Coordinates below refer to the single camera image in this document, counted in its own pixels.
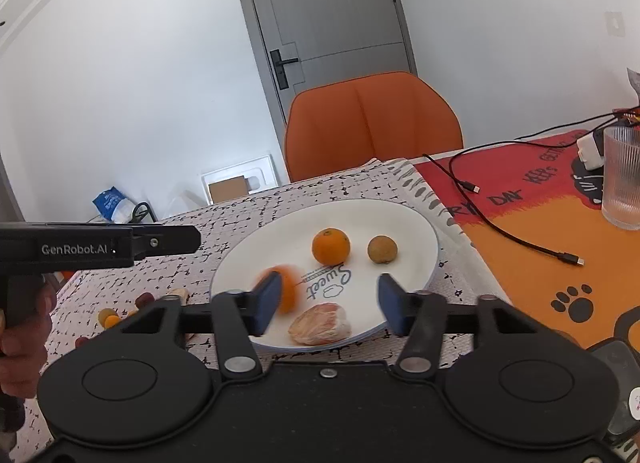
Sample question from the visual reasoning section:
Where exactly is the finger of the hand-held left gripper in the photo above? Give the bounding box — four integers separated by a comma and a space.
131, 224, 202, 260

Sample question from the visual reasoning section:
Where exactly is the brown cardboard box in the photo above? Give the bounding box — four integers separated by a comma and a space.
208, 175, 249, 204

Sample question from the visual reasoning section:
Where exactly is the white charger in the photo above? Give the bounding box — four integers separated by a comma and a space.
576, 130, 608, 174

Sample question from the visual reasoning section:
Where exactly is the dark grey device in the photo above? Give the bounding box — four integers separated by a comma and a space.
590, 338, 640, 459

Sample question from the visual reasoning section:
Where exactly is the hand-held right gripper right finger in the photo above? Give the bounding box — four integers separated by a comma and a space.
377, 273, 539, 377

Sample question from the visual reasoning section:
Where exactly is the round brown-yellow fruit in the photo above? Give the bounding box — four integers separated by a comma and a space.
367, 235, 399, 264

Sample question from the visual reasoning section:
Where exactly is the black charging cable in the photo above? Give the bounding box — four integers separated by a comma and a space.
422, 153, 585, 267
449, 112, 631, 194

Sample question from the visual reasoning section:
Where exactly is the white foam tray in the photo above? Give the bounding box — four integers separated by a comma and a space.
200, 154, 277, 204

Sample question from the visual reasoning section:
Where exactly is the black patterned white tablecloth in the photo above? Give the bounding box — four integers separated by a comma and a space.
10, 158, 511, 463

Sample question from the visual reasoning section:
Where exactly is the large orange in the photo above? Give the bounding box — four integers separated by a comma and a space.
255, 265, 304, 315
312, 227, 351, 267

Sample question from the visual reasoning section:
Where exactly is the orange chair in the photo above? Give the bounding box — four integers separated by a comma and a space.
283, 71, 465, 184

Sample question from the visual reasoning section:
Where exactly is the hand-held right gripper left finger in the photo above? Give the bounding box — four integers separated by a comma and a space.
107, 273, 284, 377

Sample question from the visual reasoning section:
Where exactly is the clear plastic cup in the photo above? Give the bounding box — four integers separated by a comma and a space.
601, 125, 640, 231

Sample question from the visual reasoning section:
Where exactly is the grey door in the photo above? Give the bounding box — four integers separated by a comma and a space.
226, 0, 419, 128

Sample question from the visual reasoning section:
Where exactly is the person's left hand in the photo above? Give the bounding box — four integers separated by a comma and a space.
0, 277, 58, 399

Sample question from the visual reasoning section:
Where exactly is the blue and white bag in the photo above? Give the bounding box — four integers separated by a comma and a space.
92, 186, 133, 224

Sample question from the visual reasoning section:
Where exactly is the white plate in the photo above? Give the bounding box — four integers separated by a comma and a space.
210, 199, 442, 355

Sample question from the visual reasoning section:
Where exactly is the black door handle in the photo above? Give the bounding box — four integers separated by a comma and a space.
270, 49, 300, 90

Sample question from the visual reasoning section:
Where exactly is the orange paw print mat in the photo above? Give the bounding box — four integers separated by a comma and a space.
415, 129, 640, 351

